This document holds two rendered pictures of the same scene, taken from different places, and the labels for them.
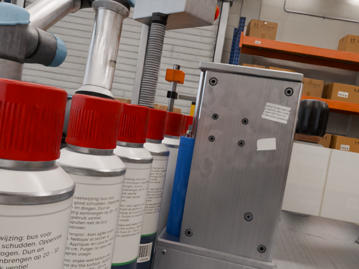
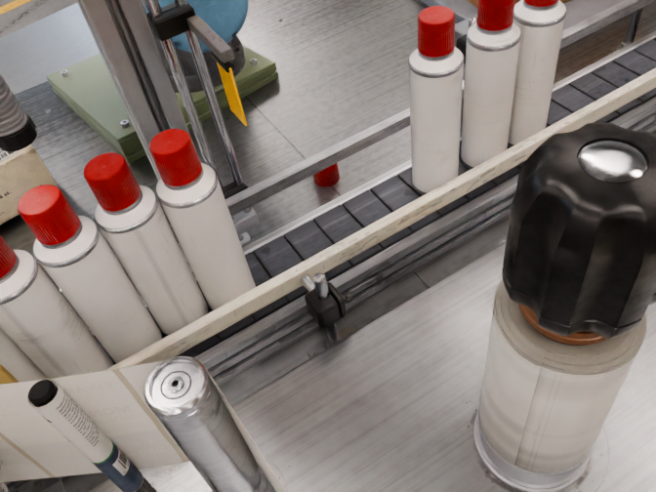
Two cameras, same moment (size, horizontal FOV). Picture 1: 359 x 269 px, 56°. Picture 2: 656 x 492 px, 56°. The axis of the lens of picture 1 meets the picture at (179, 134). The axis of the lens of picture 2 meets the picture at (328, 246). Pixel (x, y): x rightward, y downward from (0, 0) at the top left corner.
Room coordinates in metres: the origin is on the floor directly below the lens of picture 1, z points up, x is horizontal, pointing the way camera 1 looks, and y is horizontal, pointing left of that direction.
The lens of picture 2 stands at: (0.67, -0.43, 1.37)
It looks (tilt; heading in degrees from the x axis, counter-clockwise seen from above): 49 degrees down; 57
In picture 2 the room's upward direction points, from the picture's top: 11 degrees counter-clockwise
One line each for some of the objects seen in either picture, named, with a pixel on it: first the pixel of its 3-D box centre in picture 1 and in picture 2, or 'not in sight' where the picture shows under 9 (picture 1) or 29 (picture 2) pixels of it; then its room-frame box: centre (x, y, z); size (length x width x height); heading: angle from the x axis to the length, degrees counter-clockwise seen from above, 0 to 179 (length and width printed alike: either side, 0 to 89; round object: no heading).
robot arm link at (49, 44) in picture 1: (35, 47); not in sight; (0.79, 0.36, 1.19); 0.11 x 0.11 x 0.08; 72
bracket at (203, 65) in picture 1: (247, 78); not in sight; (0.42, -0.07, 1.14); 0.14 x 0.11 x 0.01; 171
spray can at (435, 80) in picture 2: not in sight; (435, 107); (1.06, -0.08, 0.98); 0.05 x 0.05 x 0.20
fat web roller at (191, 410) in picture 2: not in sight; (217, 448); (0.69, -0.21, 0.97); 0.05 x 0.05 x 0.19
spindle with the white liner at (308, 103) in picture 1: (304, 156); (559, 339); (0.89, -0.34, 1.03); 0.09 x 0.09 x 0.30
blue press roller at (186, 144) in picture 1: (184, 199); not in sight; (0.40, -0.02, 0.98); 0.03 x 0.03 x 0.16
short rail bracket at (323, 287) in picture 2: not in sight; (328, 313); (0.85, -0.13, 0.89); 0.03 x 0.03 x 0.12; 81
